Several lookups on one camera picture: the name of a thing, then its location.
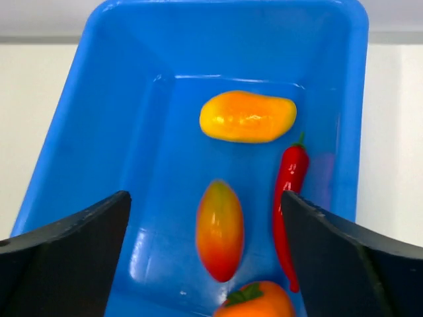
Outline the red fake chili pepper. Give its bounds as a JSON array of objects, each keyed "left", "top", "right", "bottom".
[{"left": 272, "top": 133, "right": 309, "bottom": 293}]

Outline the blue plastic bin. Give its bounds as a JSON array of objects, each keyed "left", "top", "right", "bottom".
[{"left": 12, "top": 1, "right": 369, "bottom": 316}]

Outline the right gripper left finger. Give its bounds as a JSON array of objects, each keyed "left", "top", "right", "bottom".
[{"left": 1, "top": 191, "right": 132, "bottom": 316}]

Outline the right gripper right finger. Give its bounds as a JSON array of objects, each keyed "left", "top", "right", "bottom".
[{"left": 282, "top": 191, "right": 422, "bottom": 316}]

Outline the orange yellow fake fruit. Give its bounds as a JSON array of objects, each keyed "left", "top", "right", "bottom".
[{"left": 195, "top": 179, "right": 245, "bottom": 283}]

